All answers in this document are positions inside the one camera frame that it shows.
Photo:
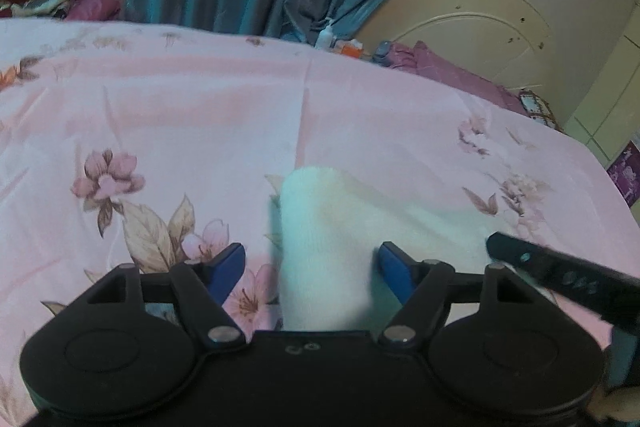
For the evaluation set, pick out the patterned cloth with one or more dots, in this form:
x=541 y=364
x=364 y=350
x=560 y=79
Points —
x=42 y=4

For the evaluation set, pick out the purple blanket on left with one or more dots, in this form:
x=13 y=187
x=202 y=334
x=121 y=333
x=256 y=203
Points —
x=92 y=7

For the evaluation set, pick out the magenta blanket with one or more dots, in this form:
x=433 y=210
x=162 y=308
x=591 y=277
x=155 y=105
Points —
x=450 y=69

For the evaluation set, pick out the patterned pillow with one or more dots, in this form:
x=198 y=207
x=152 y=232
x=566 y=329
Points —
x=540 y=109

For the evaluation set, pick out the purple wardrobe poster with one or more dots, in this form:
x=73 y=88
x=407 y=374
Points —
x=627 y=174

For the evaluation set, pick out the white bottle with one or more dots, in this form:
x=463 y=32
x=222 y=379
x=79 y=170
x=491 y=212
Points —
x=325 y=37

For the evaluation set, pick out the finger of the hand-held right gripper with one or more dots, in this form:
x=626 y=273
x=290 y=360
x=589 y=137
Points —
x=565 y=279

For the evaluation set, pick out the pink floral bedsheet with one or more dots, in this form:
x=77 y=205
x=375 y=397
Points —
x=175 y=107

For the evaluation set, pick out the cream curved headboard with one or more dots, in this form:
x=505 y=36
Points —
x=475 y=27

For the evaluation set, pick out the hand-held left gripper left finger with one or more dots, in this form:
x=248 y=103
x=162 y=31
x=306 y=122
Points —
x=226 y=272

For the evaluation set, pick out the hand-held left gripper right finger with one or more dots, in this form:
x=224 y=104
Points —
x=397 y=272

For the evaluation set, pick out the white knit garment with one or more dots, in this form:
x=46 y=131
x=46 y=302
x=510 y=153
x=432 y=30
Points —
x=325 y=247

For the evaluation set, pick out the cream wardrobe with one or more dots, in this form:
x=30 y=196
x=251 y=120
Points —
x=607 y=97

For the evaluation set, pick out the orange box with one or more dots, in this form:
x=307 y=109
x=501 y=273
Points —
x=350 y=49

